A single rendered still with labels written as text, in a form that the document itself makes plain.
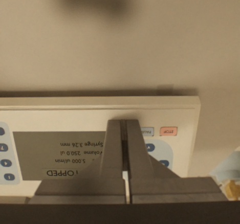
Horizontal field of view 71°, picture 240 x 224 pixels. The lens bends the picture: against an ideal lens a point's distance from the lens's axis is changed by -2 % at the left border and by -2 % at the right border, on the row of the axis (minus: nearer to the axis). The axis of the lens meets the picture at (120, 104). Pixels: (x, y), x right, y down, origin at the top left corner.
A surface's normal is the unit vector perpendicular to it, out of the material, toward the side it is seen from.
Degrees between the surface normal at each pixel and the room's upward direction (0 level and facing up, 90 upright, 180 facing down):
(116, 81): 0
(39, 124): 37
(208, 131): 0
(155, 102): 90
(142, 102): 90
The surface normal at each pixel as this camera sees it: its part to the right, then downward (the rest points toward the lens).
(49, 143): 0.01, 0.28
